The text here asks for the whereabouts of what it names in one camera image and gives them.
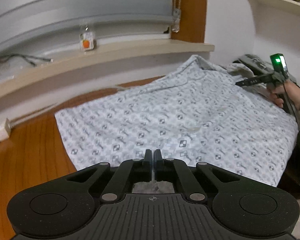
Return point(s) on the patterned white pajama shirt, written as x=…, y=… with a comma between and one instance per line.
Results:
x=165, y=120

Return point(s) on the wooden window frame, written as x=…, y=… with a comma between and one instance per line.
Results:
x=190, y=10

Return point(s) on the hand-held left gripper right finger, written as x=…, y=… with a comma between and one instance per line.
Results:
x=160, y=165

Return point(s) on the white wall shelf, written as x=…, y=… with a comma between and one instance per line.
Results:
x=280, y=17

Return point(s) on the grey printed t-shirt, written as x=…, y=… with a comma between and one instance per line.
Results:
x=250, y=62

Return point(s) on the small bottle orange label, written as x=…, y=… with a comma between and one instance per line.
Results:
x=87, y=41

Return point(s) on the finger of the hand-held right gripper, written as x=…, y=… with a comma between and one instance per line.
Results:
x=252, y=81

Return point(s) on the person's right hand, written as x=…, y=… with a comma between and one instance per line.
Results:
x=290, y=92

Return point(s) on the grey window blind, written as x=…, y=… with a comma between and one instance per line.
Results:
x=77, y=7

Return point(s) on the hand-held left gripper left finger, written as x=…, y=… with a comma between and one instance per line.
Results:
x=147, y=165

